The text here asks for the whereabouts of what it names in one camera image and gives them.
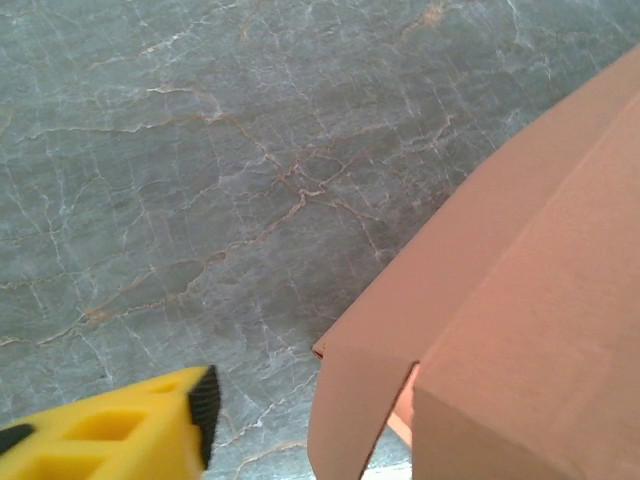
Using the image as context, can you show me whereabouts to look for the orange paper box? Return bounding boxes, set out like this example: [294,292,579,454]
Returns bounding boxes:
[306,41,640,480]

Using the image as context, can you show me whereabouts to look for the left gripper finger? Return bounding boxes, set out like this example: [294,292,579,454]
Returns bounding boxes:
[0,364,223,480]

